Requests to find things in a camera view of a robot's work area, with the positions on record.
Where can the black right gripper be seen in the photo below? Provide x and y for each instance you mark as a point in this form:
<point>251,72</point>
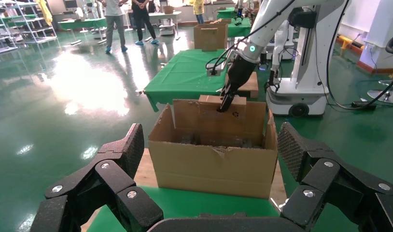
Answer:
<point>241,75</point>

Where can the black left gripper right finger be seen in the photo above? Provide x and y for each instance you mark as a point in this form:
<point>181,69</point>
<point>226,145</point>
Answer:
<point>324,179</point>

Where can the black idle gripper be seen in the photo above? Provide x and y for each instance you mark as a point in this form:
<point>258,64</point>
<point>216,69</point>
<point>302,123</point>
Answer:
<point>272,81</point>

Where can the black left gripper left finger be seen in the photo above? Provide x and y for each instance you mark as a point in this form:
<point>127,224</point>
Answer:
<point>113,179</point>

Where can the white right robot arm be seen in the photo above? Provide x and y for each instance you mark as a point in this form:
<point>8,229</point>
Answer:
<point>273,19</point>

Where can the white idle robot arm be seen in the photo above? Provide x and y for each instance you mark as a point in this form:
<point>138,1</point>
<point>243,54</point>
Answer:
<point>279,41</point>

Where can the brown background carton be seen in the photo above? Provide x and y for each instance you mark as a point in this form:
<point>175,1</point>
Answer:
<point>222,35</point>

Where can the large open cardboard carton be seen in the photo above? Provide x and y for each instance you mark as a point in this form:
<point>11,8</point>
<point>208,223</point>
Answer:
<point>212,173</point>

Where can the white robot torso and base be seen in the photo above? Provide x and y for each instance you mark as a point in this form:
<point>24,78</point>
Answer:
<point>308,80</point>

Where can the green tablecloth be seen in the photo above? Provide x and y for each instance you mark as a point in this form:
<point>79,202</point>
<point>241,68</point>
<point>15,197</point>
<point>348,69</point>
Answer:
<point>183,73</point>
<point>199,205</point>

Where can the green covered table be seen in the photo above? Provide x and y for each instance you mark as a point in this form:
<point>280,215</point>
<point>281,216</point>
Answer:
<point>81,23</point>
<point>239,28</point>

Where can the black power adapter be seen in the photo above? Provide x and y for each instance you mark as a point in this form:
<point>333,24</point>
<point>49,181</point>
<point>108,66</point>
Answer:
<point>362,105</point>

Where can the yellow floor barrier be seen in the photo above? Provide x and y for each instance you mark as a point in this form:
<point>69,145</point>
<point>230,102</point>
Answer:
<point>345,40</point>

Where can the person in yellow top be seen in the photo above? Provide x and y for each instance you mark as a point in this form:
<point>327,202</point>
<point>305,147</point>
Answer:
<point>198,6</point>

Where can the white table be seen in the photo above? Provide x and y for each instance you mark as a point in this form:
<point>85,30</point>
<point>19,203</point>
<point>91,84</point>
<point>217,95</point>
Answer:
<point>164,14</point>

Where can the blue shoe covers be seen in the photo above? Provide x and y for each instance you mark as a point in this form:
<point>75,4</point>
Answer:
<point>142,16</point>

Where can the person in white shirt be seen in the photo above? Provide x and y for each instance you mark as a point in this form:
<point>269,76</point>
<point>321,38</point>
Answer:
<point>115,25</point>

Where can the white metal shelf rack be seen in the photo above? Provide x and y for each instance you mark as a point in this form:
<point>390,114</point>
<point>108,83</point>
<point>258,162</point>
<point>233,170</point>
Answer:
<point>30,32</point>

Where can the yellow hanging garment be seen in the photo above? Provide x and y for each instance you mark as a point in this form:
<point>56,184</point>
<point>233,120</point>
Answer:
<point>44,11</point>

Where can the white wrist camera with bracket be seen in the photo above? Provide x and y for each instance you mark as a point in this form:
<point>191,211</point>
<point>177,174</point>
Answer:
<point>214,71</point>

